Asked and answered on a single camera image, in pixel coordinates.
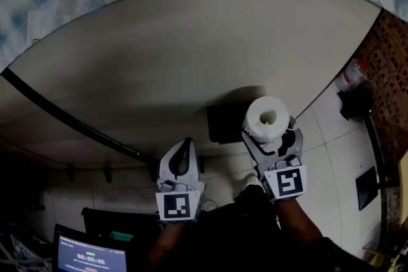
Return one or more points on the white toilet paper roll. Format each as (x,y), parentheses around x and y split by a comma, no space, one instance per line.
(255,116)

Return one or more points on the black square base plate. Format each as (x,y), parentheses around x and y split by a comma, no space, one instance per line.
(367,188)

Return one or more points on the person's black trousers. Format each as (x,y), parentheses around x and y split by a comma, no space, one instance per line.
(242,239)

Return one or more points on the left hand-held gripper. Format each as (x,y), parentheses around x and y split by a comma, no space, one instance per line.
(177,205)

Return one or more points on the clear bottle with red cap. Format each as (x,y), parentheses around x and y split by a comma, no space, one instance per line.
(350,73)

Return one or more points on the person's white shoe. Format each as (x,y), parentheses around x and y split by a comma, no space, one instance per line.
(252,182)

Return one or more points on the black stand pole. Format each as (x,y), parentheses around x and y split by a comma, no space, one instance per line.
(376,149)

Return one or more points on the black table bracket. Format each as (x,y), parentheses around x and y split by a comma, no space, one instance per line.
(107,173)

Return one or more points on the person's right forearm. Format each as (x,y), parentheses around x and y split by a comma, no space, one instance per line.
(294,219)

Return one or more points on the black toilet paper holder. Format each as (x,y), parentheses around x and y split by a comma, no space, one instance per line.
(223,124)

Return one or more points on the person's left forearm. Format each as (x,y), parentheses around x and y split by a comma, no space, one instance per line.
(169,239)

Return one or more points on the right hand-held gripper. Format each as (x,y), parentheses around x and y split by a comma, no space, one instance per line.
(287,183)

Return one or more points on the black bag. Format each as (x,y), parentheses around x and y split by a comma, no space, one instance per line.
(355,103)

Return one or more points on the laptop screen with timer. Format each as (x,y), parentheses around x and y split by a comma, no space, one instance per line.
(90,256)

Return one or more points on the black curved edge strip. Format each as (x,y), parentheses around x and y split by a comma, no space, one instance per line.
(73,119)

